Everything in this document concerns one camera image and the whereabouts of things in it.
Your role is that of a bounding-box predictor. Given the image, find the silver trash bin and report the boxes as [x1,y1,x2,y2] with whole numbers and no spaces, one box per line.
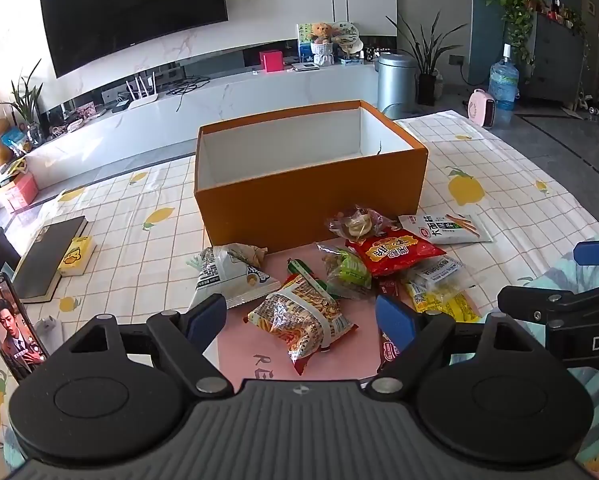
[377,52,417,116]

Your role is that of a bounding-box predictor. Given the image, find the red and yellow noodle snack packet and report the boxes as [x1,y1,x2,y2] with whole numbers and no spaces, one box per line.
[248,275,359,375]

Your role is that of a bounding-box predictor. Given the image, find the orange cardboard box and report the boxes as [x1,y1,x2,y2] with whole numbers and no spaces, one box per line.
[194,100,429,253]

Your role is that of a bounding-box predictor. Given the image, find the blue water jug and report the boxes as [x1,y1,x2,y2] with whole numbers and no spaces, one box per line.
[488,44,520,111]

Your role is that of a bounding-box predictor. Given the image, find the green clear snack packet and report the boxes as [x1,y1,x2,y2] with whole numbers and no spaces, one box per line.
[317,242,375,302]

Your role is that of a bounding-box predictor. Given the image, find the small green potted plant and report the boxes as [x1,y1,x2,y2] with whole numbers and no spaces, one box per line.
[0,60,45,146]

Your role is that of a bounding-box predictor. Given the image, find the blue picture book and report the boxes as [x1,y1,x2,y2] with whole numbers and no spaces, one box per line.
[296,22,315,63]

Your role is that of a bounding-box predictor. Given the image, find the teal patterned cloth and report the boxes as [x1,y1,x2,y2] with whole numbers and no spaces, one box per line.
[529,255,599,480]

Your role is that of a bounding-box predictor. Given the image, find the smartphone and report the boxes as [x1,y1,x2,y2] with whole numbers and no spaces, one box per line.
[0,272,50,386]

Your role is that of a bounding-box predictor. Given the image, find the white and green snack packet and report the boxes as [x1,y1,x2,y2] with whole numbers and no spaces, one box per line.
[186,242,282,311]

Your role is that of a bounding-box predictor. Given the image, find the white stick snack packet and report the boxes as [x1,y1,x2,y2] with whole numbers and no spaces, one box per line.
[398,213,494,245]

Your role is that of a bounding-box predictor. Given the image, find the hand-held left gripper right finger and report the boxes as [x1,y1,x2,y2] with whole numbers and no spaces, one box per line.
[367,294,533,394]

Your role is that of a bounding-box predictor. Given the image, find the black notebook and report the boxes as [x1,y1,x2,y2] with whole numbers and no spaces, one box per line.
[12,216,87,303]

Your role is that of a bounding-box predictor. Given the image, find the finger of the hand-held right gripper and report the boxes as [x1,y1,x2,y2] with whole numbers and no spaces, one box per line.
[497,280,599,329]
[573,240,599,267]

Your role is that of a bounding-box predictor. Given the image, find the pink heater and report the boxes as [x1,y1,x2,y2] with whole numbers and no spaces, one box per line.
[467,88,503,128]

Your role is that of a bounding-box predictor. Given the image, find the yellow duck tissue pack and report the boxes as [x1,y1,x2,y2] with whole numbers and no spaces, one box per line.
[58,236,96,277]

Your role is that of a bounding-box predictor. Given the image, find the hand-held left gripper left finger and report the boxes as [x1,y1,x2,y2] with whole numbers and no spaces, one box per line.
[66,294,235,397]

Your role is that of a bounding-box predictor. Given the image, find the clear packet of round snacks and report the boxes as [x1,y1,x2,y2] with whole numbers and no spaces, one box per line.
[328,203,400,241]

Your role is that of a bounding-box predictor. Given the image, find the blue packet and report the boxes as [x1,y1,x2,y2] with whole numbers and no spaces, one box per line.
[2,127,27,153]

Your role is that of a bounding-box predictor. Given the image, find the red chocolate stick bar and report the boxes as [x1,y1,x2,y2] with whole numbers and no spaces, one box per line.
[377,280,405,365]

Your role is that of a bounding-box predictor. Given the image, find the white charger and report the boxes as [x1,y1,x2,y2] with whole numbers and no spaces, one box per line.
[34,316,62,341]

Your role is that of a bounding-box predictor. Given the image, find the thin green snack bar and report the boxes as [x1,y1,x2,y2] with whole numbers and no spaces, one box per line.
[285,258,337,298]

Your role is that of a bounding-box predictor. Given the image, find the grey cabinet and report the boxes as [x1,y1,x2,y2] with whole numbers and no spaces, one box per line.
[522,12,595,103]

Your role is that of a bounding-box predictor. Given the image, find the black television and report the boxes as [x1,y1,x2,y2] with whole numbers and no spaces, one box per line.
[39,0,229,79]

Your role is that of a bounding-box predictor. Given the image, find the black cables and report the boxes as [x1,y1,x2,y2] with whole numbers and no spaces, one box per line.
[166,76,210,111]

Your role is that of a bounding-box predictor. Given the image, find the round paper fan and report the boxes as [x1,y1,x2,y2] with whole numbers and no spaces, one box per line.
[329,21,363,56]

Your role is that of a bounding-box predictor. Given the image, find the clear packet of white balls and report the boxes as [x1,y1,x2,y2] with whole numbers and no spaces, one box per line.
[404,255,477,293]

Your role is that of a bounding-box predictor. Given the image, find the white router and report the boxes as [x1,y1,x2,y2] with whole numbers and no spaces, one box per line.
[126,72,167,110]

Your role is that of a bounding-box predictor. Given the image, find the white marble television cabinet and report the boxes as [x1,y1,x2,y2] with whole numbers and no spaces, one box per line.
[24,62,395,186]

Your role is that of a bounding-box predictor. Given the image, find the teddy bear bouquet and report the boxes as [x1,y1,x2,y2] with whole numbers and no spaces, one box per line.
[309,21,336,68]

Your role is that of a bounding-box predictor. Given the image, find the tall leafy potted plant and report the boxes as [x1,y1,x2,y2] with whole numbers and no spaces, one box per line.
[387,10,467,107]

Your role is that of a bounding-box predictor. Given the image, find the pink storage box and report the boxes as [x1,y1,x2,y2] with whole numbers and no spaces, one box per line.
[4,170,40,211]

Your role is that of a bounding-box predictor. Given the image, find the trailing green pothos plant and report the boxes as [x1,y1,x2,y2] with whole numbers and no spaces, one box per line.
[484,0,545,66]

